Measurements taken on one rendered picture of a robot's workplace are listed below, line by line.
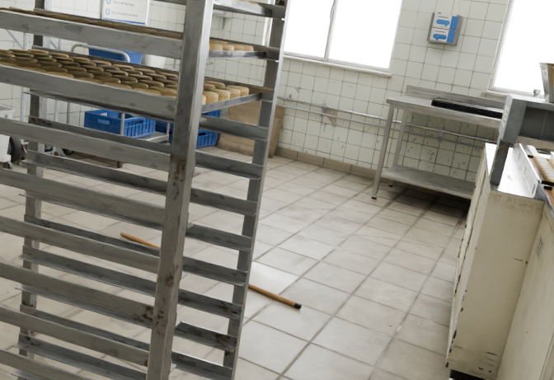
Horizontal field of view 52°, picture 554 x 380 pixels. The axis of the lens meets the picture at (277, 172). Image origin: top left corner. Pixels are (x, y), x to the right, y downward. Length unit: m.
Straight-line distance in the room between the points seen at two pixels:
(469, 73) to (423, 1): 0.79
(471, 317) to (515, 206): 0.48
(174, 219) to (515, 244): 1.61
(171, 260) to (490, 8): 4.80
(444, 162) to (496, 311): 3.31
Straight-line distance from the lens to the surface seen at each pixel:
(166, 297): 0.96
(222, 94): 1.11
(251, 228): 1.36
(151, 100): 0.92
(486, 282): 2.33
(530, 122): 2.28
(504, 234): 2.28
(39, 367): 1.21
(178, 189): 0.89
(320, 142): 5.86
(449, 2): 5.54
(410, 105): 4.80
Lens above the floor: 1.28
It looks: 14 degrees down
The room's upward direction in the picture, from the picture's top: 9 degrees clockwise
